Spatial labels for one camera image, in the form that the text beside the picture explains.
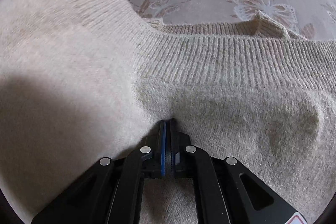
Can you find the beige knit sweater black hearts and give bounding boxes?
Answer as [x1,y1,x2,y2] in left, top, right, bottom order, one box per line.
[1,0,335,223]

